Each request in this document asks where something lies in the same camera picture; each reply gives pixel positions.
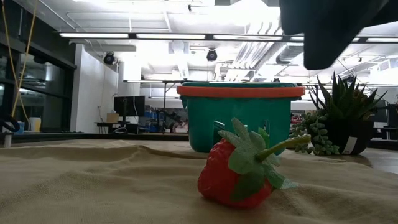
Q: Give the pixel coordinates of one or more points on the red toy strawberry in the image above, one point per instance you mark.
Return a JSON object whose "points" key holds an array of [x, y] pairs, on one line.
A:
{"points": [[217, 180]]}

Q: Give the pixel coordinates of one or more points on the white plastic post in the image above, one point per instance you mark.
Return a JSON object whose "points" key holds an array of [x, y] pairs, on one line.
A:
{"points": [[7, 140]]}

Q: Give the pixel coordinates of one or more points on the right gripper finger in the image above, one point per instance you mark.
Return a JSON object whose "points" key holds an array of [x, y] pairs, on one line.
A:
{"points": [[323, 49]]}

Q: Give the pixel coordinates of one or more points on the potted artificial succulent plant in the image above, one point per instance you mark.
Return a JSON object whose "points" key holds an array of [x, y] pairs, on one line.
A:
{"points": [[345, 105]]}

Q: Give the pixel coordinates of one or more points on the long LED light bar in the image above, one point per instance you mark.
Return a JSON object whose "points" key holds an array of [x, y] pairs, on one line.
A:
{"points": [[171, 36]]}

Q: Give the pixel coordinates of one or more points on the black computer monitor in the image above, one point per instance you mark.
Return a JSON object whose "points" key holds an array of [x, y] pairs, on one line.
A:
{"points": [[129, 105]]}

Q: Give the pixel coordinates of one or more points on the black ceiling spotlight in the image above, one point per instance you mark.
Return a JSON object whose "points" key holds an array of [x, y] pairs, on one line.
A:
{"points": [[109, 58], [211, 55]]}

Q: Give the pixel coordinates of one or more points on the blue box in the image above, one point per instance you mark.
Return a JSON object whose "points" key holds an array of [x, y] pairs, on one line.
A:
{"points": [[19, 128]]}

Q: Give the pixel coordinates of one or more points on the teal basket orange rim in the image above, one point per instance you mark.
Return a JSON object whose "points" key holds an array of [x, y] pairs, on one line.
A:
{"points": [[202, 124]]}

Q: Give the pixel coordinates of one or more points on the plain cardboard box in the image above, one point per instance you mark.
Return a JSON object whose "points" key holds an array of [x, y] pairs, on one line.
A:
{"points": [[112, 118]]}

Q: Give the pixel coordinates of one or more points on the tan cloth mat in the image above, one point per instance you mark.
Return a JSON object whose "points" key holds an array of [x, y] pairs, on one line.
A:
{"points": [[124, 193]]}

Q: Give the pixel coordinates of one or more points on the white bucket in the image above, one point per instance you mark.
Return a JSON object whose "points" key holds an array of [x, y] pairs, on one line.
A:
{"points": [[35, 124]]}

